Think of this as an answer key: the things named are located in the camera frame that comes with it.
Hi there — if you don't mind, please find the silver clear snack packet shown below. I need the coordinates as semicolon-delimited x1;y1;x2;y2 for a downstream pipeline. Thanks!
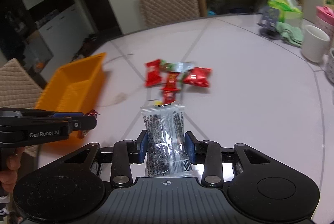
141;102;193;178

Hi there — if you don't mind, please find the small red candy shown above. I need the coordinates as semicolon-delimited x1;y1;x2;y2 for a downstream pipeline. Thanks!
78;109;100;139

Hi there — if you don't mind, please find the large red snack packet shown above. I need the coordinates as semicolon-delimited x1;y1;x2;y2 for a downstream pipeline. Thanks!
183;67;212;88

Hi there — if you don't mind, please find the person's left hand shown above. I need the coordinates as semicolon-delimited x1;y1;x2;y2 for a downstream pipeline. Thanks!
0;147;25;193

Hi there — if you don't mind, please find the orange plastic basket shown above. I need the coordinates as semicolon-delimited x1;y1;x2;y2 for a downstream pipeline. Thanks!
34;52;107;140

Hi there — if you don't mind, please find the beige quilted chair left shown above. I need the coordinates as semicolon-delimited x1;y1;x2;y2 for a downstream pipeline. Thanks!
0;58;42;109

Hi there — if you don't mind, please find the long red candy wrapper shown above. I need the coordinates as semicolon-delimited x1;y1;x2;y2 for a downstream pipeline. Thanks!
162;73;182;105

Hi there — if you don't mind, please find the red candy packet left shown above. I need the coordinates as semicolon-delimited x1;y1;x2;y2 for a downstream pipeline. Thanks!
145;59;162;87

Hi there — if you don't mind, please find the white cabinet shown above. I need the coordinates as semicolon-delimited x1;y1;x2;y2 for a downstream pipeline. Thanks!
24;4;90;81

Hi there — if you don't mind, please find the green silver candy wrapper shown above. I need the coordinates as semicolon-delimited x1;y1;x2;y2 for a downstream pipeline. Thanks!
160;60;195;73

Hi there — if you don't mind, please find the green cloth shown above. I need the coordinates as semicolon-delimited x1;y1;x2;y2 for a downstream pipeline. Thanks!
276;22;304;48

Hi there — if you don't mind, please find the grey phone stand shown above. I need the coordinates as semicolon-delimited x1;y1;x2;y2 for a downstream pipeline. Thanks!
258;6;280;40

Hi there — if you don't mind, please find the white mug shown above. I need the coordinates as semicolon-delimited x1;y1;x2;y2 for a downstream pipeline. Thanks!
301;25;330;63

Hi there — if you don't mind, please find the green tissue pack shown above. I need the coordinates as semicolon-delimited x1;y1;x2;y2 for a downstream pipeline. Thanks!
268;0;303;27

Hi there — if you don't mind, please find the pink lid patterned container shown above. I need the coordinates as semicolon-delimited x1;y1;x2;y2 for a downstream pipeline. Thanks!
315;6;334;40

